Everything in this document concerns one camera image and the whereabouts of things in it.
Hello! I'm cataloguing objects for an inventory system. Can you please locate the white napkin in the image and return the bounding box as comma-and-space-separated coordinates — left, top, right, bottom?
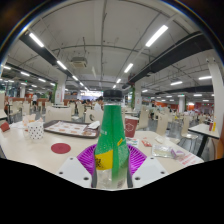
87, 120, 101, 131

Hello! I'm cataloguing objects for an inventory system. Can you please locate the green-labelled clear drink bottle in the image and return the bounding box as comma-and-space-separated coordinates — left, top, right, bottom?
91, 89, 133, 191

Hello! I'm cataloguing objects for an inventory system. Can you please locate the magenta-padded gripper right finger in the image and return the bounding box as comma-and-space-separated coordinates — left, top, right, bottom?
127, 144, 170, 189

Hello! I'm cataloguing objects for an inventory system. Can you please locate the clear plastic bag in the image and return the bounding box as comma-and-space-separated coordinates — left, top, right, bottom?
151, 143, 186, 160

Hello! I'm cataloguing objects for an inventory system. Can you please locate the small red sachet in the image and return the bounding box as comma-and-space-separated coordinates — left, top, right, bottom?
141, 139, 153, 148

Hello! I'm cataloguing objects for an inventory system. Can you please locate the flat round red coaster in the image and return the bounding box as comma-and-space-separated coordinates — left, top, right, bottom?
50, 142, 72, 155

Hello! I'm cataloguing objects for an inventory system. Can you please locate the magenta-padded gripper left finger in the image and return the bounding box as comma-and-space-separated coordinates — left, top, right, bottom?
55, 143, 101, 189

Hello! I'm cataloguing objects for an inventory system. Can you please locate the group of ceiling lights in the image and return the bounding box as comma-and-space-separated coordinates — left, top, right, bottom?
1, 24, 214, 104

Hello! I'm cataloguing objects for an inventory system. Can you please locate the white polka dot mug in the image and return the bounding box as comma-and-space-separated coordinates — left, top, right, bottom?
23, 120, 45, 141

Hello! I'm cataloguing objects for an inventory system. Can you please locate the beige table with black legs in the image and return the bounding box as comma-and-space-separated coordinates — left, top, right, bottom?
187, 122, 221, 158

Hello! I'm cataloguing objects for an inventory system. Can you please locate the red paper cup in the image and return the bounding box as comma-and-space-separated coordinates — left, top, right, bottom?
124, 115, 140, 139

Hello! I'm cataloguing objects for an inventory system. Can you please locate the person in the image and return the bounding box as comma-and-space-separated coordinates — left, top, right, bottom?
93, 95, 105, 112
31, 93, 39, 112

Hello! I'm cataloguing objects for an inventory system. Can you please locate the dark food tray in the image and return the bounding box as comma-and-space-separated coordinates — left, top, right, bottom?
42, 119, 101, 140

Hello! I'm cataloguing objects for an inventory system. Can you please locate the crumpled orange food wrapper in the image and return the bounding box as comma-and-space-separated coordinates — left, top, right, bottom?
21, 113, 37, 129

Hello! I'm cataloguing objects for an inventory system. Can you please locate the colourful printed flyer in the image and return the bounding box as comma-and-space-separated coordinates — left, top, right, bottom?
126, 137, 140, 148

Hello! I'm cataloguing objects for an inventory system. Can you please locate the group of beige chairs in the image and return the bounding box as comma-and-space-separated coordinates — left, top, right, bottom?
6, 99, 209, 141

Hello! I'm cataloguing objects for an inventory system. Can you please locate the ceiling air conditioner unit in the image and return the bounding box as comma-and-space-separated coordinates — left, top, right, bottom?
70, 56, 89, 70

